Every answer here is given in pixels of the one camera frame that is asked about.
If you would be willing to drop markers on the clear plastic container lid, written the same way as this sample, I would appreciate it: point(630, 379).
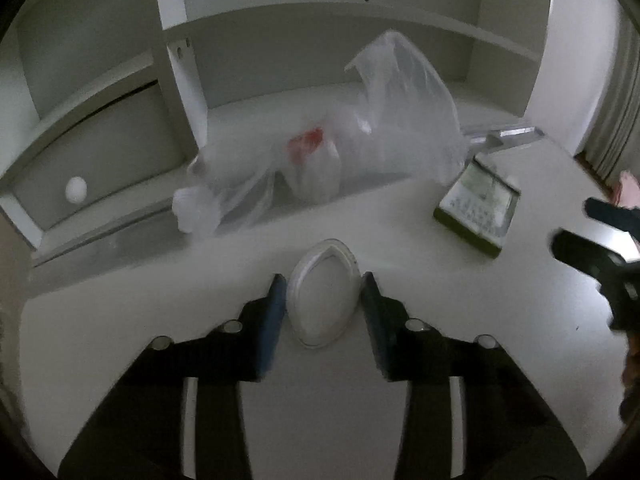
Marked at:
point(322, 300)

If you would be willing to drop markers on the clear plastic bag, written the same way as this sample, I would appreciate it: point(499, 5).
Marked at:
point(400, 110)

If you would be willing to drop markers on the white shelf unit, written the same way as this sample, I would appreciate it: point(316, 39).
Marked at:
point(280, 35)

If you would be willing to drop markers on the green cardboard box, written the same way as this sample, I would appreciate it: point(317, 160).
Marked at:
point(475, 205)

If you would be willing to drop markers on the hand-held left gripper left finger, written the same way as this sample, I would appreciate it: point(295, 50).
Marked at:
point(275, 320)

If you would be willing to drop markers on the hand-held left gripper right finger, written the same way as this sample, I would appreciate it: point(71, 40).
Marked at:
point(372, 320)

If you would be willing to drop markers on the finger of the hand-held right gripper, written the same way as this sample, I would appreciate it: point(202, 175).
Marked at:
point(612, 215)
point(582, 252)

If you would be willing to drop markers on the grey curtain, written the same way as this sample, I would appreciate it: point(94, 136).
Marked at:
point(617, 110)

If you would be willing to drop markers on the white drawer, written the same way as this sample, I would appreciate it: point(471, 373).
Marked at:
point(125, 150)

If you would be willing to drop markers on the pink cloth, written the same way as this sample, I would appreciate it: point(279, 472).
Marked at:
point(627, 189)

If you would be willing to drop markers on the white drawer knob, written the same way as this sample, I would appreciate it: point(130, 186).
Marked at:
point(76, 190)

